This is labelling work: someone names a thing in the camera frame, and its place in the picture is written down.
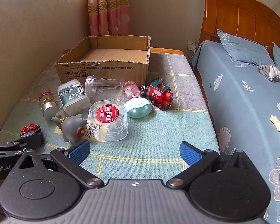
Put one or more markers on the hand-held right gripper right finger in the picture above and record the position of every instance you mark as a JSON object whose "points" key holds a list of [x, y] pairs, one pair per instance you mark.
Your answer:
{"points": [[189, 154]]}

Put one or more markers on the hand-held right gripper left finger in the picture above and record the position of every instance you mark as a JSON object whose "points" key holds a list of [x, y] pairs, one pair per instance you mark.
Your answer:
{"points": [[80, 150]]}

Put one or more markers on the grey cat figurine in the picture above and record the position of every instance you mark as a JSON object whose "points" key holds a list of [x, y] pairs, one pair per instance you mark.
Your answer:
{"points": [[68, 126]]}

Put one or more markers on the black toy wagon red wheels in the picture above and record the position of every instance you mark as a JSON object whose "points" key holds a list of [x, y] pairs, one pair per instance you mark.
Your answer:
{"points": [[33, 136]]}

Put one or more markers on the clear container with red label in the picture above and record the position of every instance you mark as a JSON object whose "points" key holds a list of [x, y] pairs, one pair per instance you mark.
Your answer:
{"points": [[108, 121]]}

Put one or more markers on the glass bottle with gold flakes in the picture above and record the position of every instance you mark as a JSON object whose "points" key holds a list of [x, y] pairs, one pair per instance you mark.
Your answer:
{"points": [[47, 105]]}

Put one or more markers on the red wooden toy train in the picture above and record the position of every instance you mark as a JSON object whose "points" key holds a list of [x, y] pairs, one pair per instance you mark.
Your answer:
{"points": [[159, 93]]}

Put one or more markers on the cardboard box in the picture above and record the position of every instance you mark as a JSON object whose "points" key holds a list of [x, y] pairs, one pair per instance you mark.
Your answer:
{"points": [[107, 67]]}

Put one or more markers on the white box with green label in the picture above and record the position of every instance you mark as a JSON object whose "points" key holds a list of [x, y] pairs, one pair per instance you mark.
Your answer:
{"points": [[72, 98]]}

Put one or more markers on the clear plastic jar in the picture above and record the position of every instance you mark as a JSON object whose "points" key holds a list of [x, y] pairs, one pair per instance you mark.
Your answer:
{"points": [[102, 87]]}

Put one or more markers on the mint green oval case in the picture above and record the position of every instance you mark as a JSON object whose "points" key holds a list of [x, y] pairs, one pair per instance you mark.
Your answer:
{"points": [[138, 108]]}

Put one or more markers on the blue floral bed sheet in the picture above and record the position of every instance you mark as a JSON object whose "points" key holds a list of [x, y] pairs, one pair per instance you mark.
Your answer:
{"points": [[242, 112]]}

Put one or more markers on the pink figure snow globe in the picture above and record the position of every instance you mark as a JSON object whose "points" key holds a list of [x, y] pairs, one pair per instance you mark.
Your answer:
{"points": [[131, 91]]}

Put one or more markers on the grey crumpled cloth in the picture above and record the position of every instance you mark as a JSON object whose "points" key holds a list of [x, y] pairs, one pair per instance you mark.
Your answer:
{"points": [[269, 72]]}

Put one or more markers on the pink curtain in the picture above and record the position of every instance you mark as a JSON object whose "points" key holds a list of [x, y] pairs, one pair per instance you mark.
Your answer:
{"points": [[109, 9]]}

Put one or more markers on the wooden headboard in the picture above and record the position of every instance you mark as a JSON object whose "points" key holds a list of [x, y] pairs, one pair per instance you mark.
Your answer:
{"points": [[242, 16]]}

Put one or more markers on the white wall outlet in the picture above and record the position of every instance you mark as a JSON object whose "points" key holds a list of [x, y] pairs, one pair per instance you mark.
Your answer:
{"points": [[191, 45]]}

